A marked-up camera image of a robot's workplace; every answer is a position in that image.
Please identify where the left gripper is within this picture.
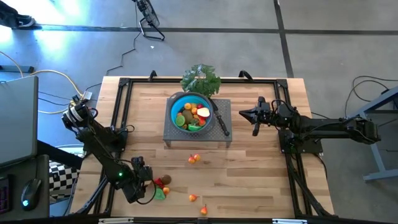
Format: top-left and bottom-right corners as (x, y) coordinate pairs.
(123, 166), (155, 205)

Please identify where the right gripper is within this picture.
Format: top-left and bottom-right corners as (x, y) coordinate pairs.
(238, 96), (281, 137)

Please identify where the black kitchen knife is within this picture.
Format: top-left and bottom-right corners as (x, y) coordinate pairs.
(209, 98), (230, 137)

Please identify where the grey perforated metal stand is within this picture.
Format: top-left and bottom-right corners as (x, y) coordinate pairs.
(162, 98), (233, 149)

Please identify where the olive-brown toy kiwi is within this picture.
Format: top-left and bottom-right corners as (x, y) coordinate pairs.
(182, 109), (194, 124)

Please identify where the blue collapsible colander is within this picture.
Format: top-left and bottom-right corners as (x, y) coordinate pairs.
(168, 91), (216, 135)

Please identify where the green pear-shaped fruit half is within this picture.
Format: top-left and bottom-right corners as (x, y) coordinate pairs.
(154, 187), (167, 201)

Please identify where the green plant in white pot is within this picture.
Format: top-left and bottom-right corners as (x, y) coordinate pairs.
(180, 63), (222, 100)

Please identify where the black desk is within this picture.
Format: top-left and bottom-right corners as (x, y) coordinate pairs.
(0, 139), (83, 218)

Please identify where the black computer mouse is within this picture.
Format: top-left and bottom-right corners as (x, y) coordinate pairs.
(21, 178), (42, 212)

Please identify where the grey laptop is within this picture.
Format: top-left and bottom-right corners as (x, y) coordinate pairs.
(0, 75), (39, 169)

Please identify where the black keyboard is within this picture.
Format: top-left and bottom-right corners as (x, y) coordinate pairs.
(0, 175), (13, 215)

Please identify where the person's foot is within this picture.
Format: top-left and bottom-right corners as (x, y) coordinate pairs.
(0, 2), (37, 29)

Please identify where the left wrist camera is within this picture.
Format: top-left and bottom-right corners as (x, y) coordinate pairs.
(131, 156), (146, 168)

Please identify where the silver frame bracket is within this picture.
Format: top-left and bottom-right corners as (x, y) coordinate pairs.
(98, 217), (134, 224)
(272, 218), (307, 224)

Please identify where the black aluminium rig frame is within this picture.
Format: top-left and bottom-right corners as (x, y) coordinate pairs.
(70, 70), (335, 218)

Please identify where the grey metal table frame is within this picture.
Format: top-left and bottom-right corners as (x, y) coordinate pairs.
(343, 88), (398, 184)

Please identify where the yellow power cable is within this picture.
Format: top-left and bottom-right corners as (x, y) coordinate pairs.
(29, 70), (86, 115)

